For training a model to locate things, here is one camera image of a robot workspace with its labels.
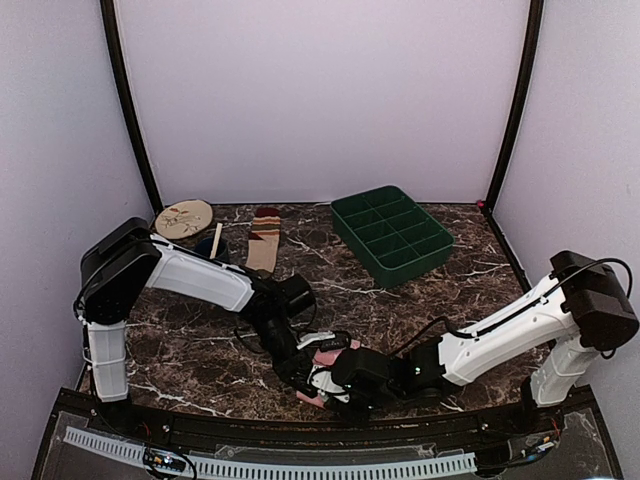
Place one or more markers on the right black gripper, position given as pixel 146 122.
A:
pixel 332 404

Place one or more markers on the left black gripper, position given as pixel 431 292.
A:
pixel 288 366

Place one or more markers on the pink patterned sock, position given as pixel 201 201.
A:
pixel 321 381

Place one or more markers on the green compartment tray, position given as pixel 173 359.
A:
pixel 391 235

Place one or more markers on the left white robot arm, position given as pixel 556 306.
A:
pixel 116 270

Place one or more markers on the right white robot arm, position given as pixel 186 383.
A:
pixel 580 306

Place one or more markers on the beige striped sock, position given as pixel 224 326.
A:
pixel 263 240

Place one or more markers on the dark blue mug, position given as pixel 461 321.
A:
pixel 205 248

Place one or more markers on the wooden stick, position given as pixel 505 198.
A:
pixel 216 240

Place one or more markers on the round beige embroidered coaster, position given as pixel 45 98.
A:
pixel 183 219

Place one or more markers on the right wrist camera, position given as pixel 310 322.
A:
pixel 361 370

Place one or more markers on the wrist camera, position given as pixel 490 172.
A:
pixel 361 370
pixel 296 295

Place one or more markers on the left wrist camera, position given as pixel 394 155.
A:
pixel 296 295

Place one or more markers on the black front rail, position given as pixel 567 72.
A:
pixel 482 429

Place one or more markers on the white slotted cable duct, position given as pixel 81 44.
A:
pixel 167 465

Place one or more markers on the left black frame post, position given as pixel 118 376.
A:
pixel 128 109

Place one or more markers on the black frame post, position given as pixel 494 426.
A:
pixel 521 89
pixel 128 109

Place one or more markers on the right black frame post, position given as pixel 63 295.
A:
pixel 521 89

